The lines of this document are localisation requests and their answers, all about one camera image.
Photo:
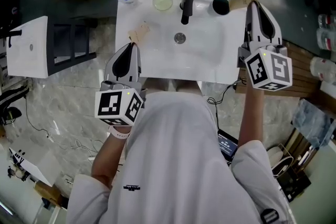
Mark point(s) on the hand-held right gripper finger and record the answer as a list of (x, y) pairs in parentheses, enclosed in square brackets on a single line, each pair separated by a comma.
[(277, 31), (252, 26)]

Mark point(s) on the grey marble slab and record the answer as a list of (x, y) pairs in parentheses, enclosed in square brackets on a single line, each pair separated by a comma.
[(312, 123)]

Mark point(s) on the white flat board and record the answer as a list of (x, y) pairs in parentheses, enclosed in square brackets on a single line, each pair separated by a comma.
[(31, 165)]

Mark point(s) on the person's left forearm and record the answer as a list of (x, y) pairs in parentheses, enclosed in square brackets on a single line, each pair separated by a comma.
[(107, 162)]

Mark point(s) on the white round appliance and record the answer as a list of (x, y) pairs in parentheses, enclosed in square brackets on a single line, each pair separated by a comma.
[(278, 158)]

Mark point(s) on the small black faucet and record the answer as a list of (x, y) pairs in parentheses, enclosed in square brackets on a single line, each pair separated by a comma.
[(13, 34)]

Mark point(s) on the person's white shirt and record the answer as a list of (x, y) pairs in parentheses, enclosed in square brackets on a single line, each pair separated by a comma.
[(173, 154)]

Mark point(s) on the tall black faucet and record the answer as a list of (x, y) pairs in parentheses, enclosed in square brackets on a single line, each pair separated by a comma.
[(187, 5)]

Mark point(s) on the black cabinet frame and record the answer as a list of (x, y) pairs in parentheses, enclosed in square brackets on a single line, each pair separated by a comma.
[(51, 47)]

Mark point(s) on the white wristband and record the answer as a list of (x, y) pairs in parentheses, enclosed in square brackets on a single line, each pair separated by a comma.
[(119, 135)]

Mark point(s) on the black striped bag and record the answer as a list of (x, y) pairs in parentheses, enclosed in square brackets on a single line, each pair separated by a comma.
[(11, 98)]

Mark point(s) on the person's right forearm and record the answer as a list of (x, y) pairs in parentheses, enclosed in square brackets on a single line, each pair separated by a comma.
[(250, 118)]

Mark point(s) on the metal basin drain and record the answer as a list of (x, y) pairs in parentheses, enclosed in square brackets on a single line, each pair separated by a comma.
[(179, 38)]

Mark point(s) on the large white washbasin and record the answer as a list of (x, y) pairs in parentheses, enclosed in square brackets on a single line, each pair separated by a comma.
[(204, 49)]

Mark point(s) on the black device with screen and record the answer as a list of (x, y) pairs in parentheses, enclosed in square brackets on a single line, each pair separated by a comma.
[(227, 145)]

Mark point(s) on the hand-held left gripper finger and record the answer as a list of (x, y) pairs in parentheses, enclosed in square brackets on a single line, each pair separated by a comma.
[(109, 70), (137, 65)]

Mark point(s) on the person's legs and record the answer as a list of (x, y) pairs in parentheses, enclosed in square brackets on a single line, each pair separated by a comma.
[(160, 85)]

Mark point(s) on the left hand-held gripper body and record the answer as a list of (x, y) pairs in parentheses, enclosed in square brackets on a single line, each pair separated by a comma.
[(118, 106)]

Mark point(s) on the clear plastic bottle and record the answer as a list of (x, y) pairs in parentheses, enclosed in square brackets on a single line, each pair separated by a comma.
[(326, 21), (323, 69), (325, 38)]

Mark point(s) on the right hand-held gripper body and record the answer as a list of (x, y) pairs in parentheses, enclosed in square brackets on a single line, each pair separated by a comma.
[(270, 70)]

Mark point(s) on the black square box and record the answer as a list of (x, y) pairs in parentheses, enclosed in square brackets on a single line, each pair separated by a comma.
[(294, 183)]

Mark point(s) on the brown cardboard box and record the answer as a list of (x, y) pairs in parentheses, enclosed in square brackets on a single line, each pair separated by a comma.
[(48, 191)]

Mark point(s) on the pale translucent round dish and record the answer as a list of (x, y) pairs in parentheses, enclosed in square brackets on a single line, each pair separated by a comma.
[(162, 1)]

